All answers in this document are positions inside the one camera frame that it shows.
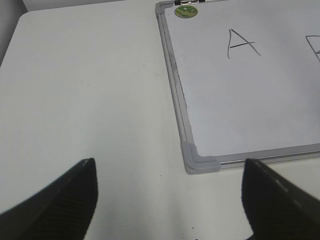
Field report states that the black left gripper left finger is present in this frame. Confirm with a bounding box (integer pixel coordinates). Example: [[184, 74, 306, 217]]
[[0, 158, 98, 240]]

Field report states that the white board with grey frame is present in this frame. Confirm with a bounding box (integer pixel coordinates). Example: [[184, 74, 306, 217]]
[[155, 0, 320, 175]]

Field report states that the black silver hanging clip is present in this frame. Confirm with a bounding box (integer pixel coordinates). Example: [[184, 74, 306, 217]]
[[173, 0, 206, 6]]

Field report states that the round green sticker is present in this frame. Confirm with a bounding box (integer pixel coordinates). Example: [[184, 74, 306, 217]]
[[174, 5, 198, 19]]

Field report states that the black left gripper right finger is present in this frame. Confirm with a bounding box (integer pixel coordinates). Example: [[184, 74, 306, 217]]
[[241, 159, 320, 240]]

